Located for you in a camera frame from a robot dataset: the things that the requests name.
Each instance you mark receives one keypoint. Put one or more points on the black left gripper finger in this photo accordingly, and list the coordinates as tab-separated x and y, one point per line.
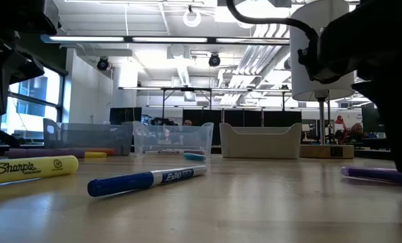
1	74

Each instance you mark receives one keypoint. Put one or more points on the purple highlighter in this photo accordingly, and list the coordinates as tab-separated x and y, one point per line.
369	175
42	153

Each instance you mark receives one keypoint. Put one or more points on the slim yellow highlighter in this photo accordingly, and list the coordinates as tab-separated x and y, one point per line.
96	155

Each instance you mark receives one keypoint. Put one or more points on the blue Expo marker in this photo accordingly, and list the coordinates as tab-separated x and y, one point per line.
119	184

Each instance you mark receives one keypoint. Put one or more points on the teal marker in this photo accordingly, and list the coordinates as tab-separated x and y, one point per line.
194	156

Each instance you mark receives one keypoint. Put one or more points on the black computer monitor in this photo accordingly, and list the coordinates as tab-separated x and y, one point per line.
124	116
369	121

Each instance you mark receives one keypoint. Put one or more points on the person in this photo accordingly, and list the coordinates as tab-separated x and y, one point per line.
188	122
357	130

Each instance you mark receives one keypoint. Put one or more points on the red desk lamp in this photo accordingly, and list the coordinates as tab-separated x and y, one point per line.
339	119

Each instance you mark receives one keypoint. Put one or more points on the long ceiling light strip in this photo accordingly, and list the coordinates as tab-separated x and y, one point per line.
86	39

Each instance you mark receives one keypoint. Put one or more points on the white shade table lamp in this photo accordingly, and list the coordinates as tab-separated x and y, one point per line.
303	84

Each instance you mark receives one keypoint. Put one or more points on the black ceiling spotlight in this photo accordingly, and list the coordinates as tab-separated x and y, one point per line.
214	60
103	64

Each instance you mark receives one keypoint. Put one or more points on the grey translucent plastic bin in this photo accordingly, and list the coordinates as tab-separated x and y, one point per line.
86	135

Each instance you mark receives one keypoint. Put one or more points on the yellow Sharpie highlighter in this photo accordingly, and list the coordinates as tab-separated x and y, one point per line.
62	165

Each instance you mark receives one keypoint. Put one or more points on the white plastic bin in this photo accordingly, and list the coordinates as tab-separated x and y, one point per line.
261	145

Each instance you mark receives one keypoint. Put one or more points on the clear plastic bin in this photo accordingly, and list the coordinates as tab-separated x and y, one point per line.
173	138

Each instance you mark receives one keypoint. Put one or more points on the black background rig frame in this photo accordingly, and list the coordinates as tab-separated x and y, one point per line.
153	88

